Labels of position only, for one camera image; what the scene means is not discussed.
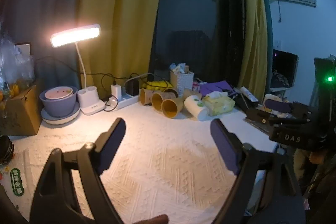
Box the white cup with green print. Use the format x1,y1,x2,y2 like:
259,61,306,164
184,95,208,122

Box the pale blue plate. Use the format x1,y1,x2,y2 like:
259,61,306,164
41,102,80,125

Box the clear plastic bags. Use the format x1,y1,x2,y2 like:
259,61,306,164
0,30,36,98

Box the black bowl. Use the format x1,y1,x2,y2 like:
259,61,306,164
0,135,14,165

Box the person's left hand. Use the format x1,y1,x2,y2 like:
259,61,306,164
138,214,169,224

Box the yellow tissue pack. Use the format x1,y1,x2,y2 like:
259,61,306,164
202,91,236,117

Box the dark window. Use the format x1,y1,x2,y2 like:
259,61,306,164
150,0,246,88

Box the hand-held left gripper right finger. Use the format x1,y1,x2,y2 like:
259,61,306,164
210,119,306,224

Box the cardboard box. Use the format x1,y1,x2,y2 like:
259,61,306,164
0,85,44,136

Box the green sticker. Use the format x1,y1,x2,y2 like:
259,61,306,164
10,168,25,197

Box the white woven basket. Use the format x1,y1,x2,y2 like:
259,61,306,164
170,70,195,95

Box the white tube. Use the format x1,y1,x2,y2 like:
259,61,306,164
240,87,259,102

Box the purple cloth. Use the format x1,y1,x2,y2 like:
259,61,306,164
199,80,234,94

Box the black cable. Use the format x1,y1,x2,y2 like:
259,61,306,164
33,56,116,85

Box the black monitor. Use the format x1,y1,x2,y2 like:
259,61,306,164
270,49,299,88

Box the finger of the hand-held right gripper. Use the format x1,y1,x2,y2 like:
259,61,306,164
264,99,309,121
245,107,279,133

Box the blue-grey curtain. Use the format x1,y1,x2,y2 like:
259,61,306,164
0,0,90,88

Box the yellow banana toy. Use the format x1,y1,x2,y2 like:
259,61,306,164
142,80,174,90

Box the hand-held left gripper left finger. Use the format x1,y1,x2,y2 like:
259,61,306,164
29,118,126,224

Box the white power strip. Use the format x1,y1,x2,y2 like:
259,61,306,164
105,94,139,109

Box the white charger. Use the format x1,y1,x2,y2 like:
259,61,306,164
111,84,122,101

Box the white desk lamp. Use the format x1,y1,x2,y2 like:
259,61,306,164
51,24,105,115

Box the white textured mat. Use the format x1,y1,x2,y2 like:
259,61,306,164
8,102,279,224

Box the pink-rimmed white bowl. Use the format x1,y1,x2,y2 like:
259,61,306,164
45,87,74,100

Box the yellow curtain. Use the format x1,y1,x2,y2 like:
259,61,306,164
236,0,268,101
79,0,167,98

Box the person's right hand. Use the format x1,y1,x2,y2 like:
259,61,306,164
293,148,330,181

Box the black power adapter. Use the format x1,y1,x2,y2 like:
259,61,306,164
125,80,139,96

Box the blue bowl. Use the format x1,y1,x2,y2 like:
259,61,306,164
39,86,78,117

